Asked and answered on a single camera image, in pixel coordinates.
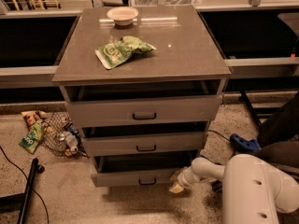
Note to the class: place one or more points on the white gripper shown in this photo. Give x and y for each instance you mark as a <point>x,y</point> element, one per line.
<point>184,180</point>

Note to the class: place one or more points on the grey bottom drawer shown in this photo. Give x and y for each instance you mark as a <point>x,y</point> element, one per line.
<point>140,169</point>

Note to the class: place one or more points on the grey drawer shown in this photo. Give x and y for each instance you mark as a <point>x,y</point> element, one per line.
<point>147,138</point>
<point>140,169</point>
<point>143,103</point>

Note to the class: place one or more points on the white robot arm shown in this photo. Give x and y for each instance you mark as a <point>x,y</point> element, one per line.
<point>253,191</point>

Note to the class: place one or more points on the grey middle drawer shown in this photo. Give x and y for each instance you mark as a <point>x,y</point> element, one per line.
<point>147,138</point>

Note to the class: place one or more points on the grey drawer cabinet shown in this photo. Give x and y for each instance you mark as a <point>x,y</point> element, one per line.
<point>184,50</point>

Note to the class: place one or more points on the grey top drawer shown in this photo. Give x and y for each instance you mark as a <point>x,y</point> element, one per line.
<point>143,103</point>

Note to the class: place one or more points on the blue croc shoe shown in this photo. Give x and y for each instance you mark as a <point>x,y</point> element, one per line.
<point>242,145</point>

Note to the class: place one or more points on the seated person in black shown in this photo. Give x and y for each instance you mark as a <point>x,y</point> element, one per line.
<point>278,138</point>

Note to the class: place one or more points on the plastic bottle in basket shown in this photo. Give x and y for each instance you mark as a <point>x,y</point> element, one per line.
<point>68,138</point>

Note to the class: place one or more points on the green chip bag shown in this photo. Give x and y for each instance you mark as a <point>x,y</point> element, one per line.
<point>114,54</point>

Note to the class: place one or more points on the green snack bag on floor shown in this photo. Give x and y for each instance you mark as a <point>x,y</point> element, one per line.
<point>31,140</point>

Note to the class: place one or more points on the black stand leg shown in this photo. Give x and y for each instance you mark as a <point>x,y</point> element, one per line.
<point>20,202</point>

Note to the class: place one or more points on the brown snack bag on floor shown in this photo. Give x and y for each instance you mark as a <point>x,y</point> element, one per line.
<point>34,117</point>

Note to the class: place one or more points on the white bowl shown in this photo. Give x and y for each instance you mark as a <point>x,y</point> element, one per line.
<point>122,16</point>

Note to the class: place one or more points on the wire mesh basket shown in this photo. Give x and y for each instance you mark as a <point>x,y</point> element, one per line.
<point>58,122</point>

